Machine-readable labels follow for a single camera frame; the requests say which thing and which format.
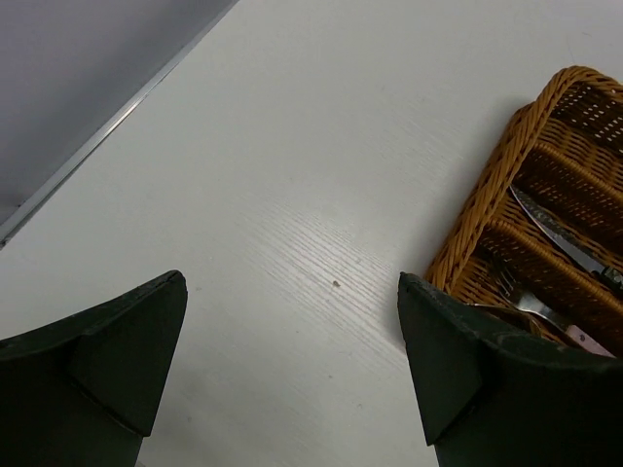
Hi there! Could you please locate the woven wicker cutlery tray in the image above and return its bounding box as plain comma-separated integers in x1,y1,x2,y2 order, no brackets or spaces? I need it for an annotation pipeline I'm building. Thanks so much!
424,66,622,355

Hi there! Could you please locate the pink handled fork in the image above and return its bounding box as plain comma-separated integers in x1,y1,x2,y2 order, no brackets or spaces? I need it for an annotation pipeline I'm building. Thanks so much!
491,257,614,358

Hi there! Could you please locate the aluminium table frame rail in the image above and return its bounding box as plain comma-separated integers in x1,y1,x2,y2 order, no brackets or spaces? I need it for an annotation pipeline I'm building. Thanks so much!
1,1,232,241

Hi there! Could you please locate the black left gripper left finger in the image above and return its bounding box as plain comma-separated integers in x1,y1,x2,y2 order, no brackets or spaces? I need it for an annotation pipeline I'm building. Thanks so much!
1,270,188,466

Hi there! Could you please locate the silver patterned table knife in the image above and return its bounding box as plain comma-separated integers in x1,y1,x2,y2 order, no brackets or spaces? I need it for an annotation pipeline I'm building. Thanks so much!
510,185,622,295

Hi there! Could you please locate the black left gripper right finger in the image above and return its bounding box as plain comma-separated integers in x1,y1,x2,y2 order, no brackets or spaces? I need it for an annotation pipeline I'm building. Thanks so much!
397,273,622,466

